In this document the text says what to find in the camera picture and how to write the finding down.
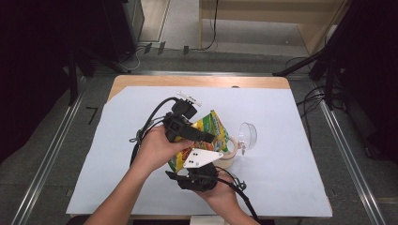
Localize clear jar with hinged lid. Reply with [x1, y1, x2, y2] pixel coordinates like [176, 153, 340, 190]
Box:
[214, 122, 258, 170]

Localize black stand with long leg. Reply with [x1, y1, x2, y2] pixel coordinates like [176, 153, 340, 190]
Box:
[271, 0, 360, 111]

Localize yellow green spouted pouch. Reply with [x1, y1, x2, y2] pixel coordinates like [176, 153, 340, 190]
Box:
[167, 110, 231, 173]

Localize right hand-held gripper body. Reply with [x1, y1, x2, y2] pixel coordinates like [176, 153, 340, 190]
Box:
[176, 148, 224, 192]

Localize thin black hanging cable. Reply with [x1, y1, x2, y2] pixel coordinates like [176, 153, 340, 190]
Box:
[191, 0, 220, 53]

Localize white paper box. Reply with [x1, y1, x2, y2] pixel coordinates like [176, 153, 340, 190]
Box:
[189, 215, 227, 225]

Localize white floor cable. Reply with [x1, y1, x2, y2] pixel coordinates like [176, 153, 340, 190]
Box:
[120, 46, 143, 71]

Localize bundle of black floor cables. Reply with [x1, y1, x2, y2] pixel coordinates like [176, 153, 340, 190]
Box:
[284, 55, 333, 140]

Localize person's left hand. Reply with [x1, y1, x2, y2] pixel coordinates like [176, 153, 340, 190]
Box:
[137, 125, 195, 173]

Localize metal floor rail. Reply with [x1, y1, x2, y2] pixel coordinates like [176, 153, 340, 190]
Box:
[10, 92, 86, 225]
[318, 99, 389, 225]

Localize black cabinet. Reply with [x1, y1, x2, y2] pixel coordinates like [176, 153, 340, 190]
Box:
[101, 0, 145, 63]

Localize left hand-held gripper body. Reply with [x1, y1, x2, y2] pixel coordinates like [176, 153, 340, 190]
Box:
[162, 91, 202, 143]

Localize wooden shelf unit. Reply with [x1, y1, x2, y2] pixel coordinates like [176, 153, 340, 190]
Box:
[198, 0, 349, 56]

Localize person's right hand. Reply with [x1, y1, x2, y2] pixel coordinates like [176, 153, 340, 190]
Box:
[193, 180, 242, 217]

